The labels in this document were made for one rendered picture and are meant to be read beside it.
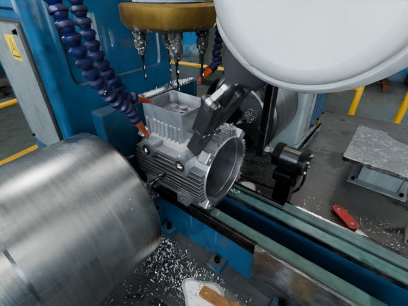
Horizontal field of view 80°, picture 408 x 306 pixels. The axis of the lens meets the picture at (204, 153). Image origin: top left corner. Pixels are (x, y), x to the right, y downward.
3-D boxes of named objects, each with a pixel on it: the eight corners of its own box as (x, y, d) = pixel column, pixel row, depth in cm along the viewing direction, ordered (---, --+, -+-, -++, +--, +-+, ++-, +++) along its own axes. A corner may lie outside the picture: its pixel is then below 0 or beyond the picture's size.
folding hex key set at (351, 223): (359, 231, 67) (361, 226, 66) (349, 233, 66) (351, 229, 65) (337, 208, 74) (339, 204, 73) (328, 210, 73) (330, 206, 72)
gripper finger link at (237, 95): (244, 92, 36) (240, 95, 35) (212, 138, 44) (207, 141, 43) (226, 74, 36) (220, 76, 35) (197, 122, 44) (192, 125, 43)
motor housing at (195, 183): (141, 187, 64) (128, 122, 53) (187, 155, 76) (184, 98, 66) (200, 224, 54) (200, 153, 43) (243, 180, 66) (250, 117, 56)
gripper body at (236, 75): (254, 27, 35) (224, 77, 42) (220, 34, 30) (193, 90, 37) (292, 61, 34) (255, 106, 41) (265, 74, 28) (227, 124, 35)
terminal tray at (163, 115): (145, 130, 58) (140, 102, 54) (175, 115, 65) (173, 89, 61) (182, 146, 52) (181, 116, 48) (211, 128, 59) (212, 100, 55)
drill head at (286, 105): (187, 149, 80) (184, 73, 66) (248, 109, 107) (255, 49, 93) (255, 179, 68) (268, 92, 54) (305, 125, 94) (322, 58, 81)
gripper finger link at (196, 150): (212, 134, 44) (210, 136, 44) (198, 155, 49) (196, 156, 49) (201, 122, 45) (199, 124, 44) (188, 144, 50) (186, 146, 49)
